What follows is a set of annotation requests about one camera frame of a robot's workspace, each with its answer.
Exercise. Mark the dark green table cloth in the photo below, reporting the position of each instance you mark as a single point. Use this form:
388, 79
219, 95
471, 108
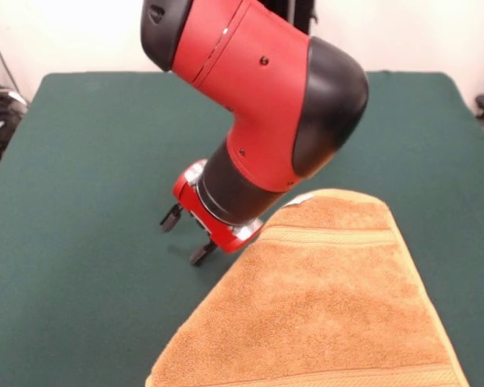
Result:
84, 181

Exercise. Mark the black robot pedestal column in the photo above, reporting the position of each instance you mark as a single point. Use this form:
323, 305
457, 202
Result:
302, 16

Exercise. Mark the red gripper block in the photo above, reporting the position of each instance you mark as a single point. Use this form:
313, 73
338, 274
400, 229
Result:
209, 225

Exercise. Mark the tan terry towel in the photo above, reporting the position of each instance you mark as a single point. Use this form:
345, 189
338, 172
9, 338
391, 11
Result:
326, 302

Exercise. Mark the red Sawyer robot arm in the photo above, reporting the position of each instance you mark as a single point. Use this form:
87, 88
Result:
266, 101

